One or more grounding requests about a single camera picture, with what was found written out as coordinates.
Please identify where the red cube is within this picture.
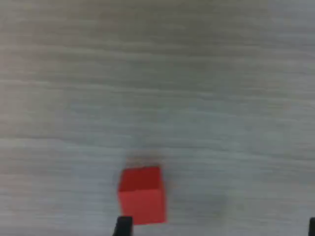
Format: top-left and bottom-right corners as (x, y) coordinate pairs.
(117, 166), (168, 226)

